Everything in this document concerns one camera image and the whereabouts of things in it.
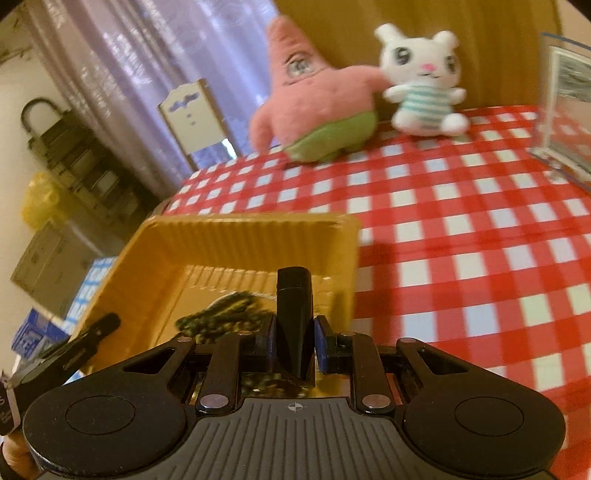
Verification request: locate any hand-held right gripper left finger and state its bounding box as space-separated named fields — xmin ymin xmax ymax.
xmin=111 ymin=316 xmax=278 ymax=415

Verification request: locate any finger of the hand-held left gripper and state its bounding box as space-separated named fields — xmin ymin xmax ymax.
xmin=16 ymin=313 xmax=122 ymax=393

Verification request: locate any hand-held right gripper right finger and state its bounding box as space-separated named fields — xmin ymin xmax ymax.
xmin=314 ymin=316 xmax=481 ymax=414

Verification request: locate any black glossy hair clip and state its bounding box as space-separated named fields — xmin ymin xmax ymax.
xmin=276 ymin=267 xmax=316 ymax=388

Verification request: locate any gold plastic tray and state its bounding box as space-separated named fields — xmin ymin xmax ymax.
xmin=69 ymin=212 xmax=362 ymax=403

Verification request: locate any person's left hand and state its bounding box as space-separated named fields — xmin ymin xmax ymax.
xmin=0 ymin=431 xmax=40 ymax=479

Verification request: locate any blue printed box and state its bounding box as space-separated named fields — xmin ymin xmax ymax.
xmin=11 ymin=256 xmax=117 ymax=361

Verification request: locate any grey cardboard box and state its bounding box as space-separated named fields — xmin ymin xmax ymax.
xmin=10 ymin=219 xmax=108 ymax=320

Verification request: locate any yellow plastic bag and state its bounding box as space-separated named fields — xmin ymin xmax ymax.
xmin=21 ymin=173 xmax=62 ymax=230

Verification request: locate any red white checkered tablecloth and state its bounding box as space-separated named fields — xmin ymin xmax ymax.
xmin=164 ymin=105 xmax=591 ymax=444

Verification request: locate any white wooden chair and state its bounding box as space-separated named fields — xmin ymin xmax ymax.
xmin=158 ymin=78 xmax=239 ymax=172

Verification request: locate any pink starfish plush toy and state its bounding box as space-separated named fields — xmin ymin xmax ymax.
xmin=249 ymin=16 xmax=389 ymax=163

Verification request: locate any white bunny plush toy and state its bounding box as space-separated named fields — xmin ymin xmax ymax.
xmin=373 ymin=23 xmax=472 ymax=137

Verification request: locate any sheer lilac curtain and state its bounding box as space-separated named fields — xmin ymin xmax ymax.
xmin=28 ymin=0 xmax=283 ymax=195

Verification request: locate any wooden panel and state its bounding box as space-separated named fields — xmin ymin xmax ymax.
xmin=274 ymin=0 xmax=563 ymax=112

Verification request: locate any black bag with handle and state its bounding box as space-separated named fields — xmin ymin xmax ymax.
xmin=21 ymin=98 xmax=158 ymax=234

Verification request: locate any clear acrylic picture frame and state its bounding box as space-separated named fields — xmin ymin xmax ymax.
xmin=529 ymin=32 xmax=591 ymax=191

